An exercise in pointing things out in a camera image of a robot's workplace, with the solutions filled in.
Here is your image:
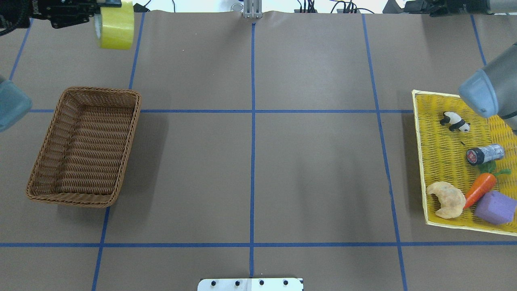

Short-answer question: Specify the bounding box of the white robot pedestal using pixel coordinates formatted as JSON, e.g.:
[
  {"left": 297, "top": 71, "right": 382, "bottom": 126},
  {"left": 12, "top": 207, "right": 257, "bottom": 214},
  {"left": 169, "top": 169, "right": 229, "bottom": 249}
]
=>
[{"left": 197, "top": 278, "right": 305, "bottom": 291}]

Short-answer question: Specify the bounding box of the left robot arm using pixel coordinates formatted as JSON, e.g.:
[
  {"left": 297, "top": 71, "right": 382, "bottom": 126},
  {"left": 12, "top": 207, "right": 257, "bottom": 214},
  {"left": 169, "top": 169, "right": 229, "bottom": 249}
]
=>
[{"left": 0, "top": 0, "right": 124, "bottom": 131}]

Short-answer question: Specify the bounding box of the toy panda figure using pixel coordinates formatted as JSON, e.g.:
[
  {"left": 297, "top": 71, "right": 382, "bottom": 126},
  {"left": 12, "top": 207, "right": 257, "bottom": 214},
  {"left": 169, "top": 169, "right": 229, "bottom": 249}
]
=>
[{"left": 440, "top": 111, "right": 471, "bottom": 133}]

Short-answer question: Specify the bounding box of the toy croissant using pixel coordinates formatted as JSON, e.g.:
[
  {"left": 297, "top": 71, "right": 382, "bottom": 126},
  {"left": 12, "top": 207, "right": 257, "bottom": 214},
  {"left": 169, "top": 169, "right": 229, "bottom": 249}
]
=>
[{"left": 425, "top": 181, "right": 467, "bottom": 219}]

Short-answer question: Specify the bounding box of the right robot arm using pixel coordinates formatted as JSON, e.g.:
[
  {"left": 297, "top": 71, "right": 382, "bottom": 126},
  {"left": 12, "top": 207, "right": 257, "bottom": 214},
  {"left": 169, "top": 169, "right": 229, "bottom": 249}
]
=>
[{"left": 403, "top": 0, "right": 517, "bottom": 134}]

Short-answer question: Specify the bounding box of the orange toy carrot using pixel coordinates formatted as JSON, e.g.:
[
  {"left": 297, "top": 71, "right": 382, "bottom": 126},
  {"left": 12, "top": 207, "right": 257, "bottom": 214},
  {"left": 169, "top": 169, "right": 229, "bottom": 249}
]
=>
[{"left": 463, "top": 173, "right": 497, "bottom": 209}]

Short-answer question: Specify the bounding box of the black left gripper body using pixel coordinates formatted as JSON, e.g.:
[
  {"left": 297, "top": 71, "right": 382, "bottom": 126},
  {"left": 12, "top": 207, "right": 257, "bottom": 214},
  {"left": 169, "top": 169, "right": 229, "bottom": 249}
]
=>
[{"left": 0, "top": 0, "right": 33, "bottom": 36}]

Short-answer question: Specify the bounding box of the yellow tape roll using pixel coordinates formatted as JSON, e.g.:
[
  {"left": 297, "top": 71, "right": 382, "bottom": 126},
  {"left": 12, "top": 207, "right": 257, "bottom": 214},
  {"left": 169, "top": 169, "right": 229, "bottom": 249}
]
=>
[{"left": 93, "top": 0, "right": 135, "bottom": 50}]

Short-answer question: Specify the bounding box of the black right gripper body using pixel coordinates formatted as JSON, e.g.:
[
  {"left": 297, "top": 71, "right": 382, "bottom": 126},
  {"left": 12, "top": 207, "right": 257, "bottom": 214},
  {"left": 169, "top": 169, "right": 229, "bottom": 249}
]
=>
[{"left": 445, "top": 0, "right": 491, "bottom": 15}]

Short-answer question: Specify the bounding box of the purple foam block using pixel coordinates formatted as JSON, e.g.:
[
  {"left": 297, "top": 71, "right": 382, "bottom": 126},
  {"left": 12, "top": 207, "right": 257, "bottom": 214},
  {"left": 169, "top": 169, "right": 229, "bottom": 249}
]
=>
[{"left": 473, "top": 190, "right": 517, "bottom": 225}]

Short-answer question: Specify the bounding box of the small printed bottle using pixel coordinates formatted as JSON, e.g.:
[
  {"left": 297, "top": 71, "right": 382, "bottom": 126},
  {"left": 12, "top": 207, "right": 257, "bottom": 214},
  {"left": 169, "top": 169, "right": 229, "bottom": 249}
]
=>
[{"left": 465, "top": 143, "right": 505, "bottom": 166}]

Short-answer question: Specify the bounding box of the brown wicker basket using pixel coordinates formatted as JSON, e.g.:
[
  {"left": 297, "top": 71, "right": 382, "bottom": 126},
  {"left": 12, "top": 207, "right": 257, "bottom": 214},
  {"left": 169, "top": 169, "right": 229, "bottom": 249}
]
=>
[{"left": 26, "top": 86, "right": 142, "bottom": 209}]

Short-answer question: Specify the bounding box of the yellow plastic basket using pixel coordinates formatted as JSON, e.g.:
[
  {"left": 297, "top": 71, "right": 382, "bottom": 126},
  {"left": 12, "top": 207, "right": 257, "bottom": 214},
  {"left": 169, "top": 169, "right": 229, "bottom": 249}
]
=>
[{"left": 412, "top": 90, "right": 517, "bottom": 236}]

